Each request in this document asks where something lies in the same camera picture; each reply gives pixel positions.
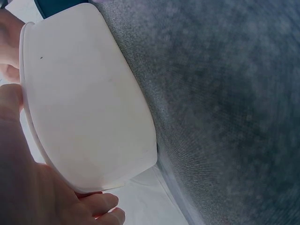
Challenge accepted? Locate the person's right hand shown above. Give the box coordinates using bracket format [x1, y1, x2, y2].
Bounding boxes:
[0, 9, 26, 83]

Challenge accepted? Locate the person's left hand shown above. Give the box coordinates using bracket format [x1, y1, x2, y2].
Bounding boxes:
[0, 83, 127, 225]

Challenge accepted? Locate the dark blue object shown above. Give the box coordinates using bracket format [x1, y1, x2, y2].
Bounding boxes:
[33, 0, 95, 20]

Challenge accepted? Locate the white plastic bowl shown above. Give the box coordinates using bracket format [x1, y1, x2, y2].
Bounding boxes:
[19, 2, 158, 194]

